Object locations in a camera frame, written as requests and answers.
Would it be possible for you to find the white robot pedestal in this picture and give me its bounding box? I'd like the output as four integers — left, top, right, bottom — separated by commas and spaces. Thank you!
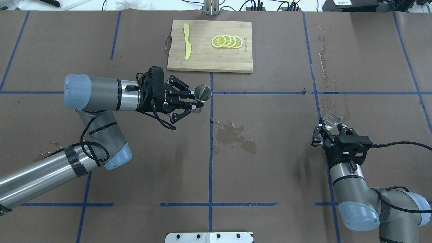
165, 232, 254, 243

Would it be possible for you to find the black computer box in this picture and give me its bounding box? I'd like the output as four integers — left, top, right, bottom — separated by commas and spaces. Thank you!
322, 0, 380, 12

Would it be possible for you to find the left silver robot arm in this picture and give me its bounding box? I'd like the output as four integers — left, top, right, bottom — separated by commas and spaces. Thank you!
1, 66, 213, 216

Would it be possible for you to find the black handled tool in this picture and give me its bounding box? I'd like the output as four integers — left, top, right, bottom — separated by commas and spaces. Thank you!
39, 0, 61, 8

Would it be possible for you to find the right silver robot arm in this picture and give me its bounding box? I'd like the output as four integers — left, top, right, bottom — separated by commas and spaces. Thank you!
311, 120, 431, 243

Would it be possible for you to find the aluminium frame post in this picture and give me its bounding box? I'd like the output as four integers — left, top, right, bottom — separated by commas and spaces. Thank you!
202, 0, 220, 16

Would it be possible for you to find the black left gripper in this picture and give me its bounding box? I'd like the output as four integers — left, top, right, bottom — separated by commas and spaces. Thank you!
152, 75, 204, 124

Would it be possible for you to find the lemon slice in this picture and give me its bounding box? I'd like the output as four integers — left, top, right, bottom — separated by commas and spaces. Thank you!
232, 36, 243, 49
211, 35, 226, 48
222, 34, 233, 48
227, 36, 237, 48

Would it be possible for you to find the clear glass beaker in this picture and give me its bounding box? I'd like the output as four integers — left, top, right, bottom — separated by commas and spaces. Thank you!
322, 109, 343, 131

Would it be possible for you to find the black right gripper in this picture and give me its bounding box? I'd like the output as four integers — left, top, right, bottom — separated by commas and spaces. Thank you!
311, 124, 373, 166

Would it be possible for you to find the yellow plastic knife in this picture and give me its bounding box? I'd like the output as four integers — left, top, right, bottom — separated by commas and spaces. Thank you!
183, 23, 192, 60

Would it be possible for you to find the bamboo cutting board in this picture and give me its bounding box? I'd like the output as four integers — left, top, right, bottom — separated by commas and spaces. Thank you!
167, 20, 253, 73

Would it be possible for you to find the steel jigger measuring cup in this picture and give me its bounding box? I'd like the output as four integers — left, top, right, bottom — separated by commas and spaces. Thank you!
192, 84, 212, 113

